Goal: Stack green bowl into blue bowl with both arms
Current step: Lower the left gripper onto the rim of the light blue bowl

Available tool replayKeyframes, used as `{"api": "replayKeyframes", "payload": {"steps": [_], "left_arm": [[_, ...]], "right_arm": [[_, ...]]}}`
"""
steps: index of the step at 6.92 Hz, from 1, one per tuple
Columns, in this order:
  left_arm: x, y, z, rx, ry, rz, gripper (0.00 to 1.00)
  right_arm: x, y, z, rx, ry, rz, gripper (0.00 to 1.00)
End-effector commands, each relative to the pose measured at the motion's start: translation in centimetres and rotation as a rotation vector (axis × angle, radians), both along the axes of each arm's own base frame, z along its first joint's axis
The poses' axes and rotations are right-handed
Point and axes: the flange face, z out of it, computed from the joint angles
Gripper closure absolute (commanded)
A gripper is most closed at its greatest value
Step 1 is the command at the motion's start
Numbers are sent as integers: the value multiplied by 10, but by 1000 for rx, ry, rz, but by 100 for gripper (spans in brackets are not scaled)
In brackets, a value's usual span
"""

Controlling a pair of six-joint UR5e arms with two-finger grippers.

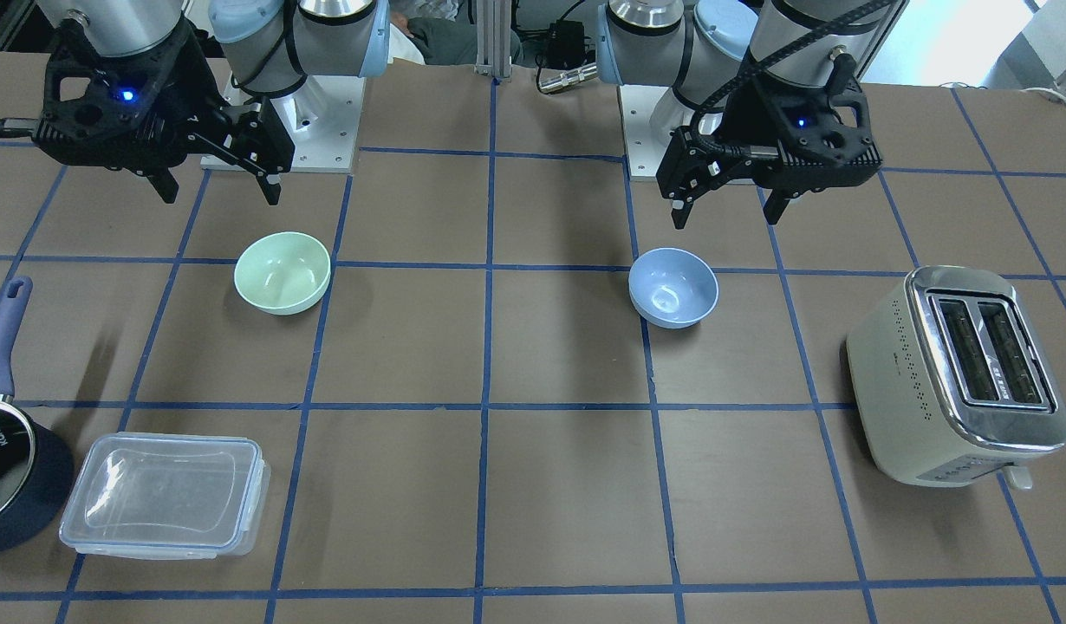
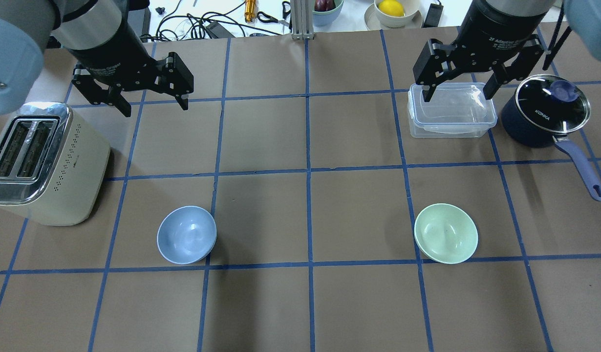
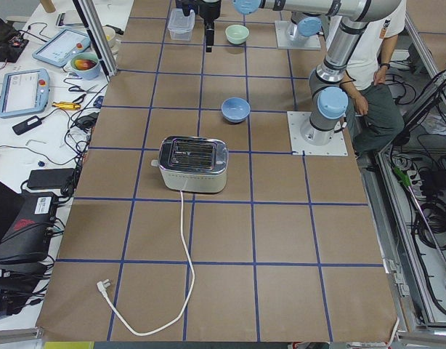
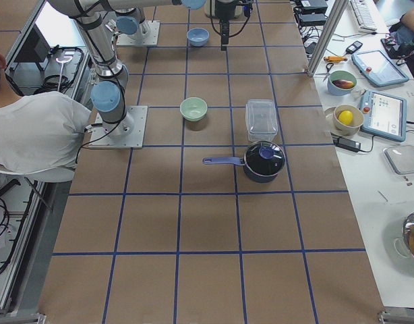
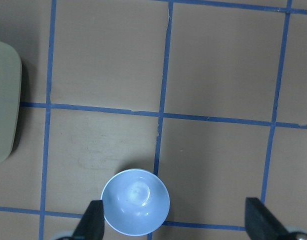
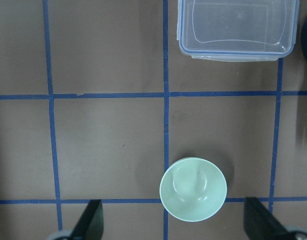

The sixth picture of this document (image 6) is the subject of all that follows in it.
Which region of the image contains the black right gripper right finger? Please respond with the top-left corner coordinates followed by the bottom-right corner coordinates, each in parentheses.
top-left (243, 197), bottom-right (292, 240)

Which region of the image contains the green bowl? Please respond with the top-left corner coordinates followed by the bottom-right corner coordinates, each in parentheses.
top-left (159, 157), bottom-right (228, 222)

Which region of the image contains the clear plastic container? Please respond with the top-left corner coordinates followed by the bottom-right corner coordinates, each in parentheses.
top-left (176, 0), bottom-right (300, 62)

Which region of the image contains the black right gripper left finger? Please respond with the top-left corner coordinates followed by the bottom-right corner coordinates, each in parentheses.
top-left (70, 199), bottom-right (104, 240)

